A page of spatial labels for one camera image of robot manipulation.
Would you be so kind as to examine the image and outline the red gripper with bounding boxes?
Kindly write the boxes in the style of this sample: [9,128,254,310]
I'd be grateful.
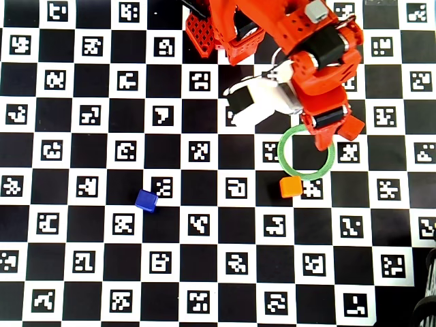
[297,86,352,151]

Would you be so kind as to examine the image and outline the red cube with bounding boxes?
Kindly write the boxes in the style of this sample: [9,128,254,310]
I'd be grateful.
[337,115,366,141]

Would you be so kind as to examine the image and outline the orange cube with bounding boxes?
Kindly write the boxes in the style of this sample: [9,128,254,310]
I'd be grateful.
[279,176,303,198]

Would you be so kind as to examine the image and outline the blue cube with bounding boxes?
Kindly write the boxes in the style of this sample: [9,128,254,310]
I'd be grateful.
[134,189,159,213]

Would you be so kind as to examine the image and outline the red perforated robot base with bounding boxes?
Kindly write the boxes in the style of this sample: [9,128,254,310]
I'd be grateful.
[185,12,215,57]

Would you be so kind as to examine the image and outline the black flexible tripod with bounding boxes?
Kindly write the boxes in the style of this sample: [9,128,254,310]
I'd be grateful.
[411,230,436,327]

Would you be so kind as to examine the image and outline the black clamp bar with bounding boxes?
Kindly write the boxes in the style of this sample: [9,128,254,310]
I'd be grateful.
[180,0,208,18]

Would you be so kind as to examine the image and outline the black white marker checkerboard mat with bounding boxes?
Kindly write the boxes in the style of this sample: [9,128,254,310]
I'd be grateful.
[0,0,436,327]

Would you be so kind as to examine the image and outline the green flat ring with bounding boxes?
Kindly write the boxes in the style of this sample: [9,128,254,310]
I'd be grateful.
[277,123,337,180]

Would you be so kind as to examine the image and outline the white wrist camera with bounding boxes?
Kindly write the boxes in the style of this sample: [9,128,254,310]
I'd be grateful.
[223,59,304,129]

